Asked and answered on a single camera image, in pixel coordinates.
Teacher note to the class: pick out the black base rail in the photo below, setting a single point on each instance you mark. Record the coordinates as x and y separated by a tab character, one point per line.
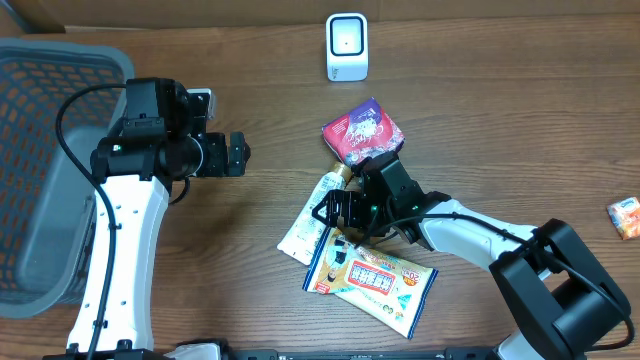
453	353

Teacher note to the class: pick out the grey plastic shopping basket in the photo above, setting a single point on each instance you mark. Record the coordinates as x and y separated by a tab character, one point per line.
47	206

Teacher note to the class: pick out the white tube gold cap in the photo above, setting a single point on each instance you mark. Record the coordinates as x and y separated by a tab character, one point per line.
301	239

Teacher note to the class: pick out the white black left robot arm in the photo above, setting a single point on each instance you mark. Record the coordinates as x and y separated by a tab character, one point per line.
161	139

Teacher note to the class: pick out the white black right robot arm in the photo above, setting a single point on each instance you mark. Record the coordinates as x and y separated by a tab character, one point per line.
562	299

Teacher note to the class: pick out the white barcode scanner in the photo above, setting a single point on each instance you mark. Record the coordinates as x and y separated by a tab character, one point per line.
347	50

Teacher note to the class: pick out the small orange tissue pack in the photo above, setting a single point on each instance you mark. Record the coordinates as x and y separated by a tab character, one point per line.
625	217

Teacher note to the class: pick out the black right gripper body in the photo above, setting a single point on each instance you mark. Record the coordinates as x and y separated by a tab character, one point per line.
362	214

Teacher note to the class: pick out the red purple pad package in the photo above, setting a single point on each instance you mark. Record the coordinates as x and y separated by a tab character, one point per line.
364	132

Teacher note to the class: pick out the yellow snack bag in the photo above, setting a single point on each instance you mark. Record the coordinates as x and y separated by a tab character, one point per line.
391	289

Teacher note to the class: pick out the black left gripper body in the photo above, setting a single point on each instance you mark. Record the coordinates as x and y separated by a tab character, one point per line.
214	162

